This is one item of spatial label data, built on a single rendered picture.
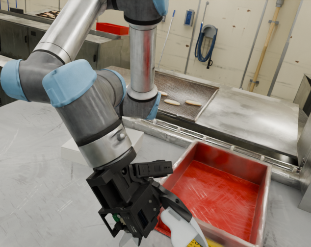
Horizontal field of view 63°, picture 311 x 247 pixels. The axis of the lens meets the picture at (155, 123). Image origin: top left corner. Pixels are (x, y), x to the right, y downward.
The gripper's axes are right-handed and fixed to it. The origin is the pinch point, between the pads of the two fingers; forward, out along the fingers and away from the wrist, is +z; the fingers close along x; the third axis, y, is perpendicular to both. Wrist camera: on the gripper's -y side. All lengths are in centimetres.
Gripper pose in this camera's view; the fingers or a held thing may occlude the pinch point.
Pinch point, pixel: (171, 244)
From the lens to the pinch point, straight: 51.1
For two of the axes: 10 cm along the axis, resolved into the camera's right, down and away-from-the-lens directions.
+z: 4.4, 8.7, 2.2
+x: 7.8, -2.5, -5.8
